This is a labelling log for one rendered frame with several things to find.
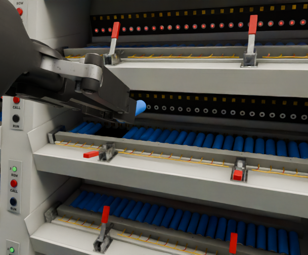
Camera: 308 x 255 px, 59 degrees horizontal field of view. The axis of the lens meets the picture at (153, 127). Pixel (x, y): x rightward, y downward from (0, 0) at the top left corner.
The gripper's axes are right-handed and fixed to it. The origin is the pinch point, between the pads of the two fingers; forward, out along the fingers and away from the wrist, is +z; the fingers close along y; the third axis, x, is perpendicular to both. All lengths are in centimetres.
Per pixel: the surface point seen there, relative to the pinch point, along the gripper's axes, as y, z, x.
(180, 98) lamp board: 1.5, 33.3, -8.6
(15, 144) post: 35.3, 20.0, 7.3
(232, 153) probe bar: -12.4, 25.5, 3.0
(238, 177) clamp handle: -14.4, 15.2, 6.8
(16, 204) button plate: 34.2, 22.2, 21.1
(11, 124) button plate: 36.5, 19.0, 2.8
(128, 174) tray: 6.6, 21.6, 9.7
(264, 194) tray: -18.4, 21.7, 9.2
